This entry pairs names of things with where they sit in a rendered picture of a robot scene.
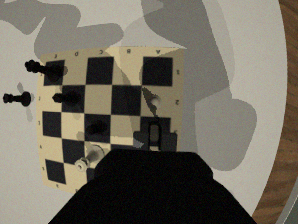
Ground white pawn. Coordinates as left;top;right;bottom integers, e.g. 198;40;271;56
147;95;162;111
150;125;159;142

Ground black and cream chessboard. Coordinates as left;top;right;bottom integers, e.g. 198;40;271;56
36;46;184;194

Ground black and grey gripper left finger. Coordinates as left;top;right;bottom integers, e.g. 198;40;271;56
133;123;151;151

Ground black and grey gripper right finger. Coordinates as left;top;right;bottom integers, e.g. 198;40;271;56
158;124;178;152

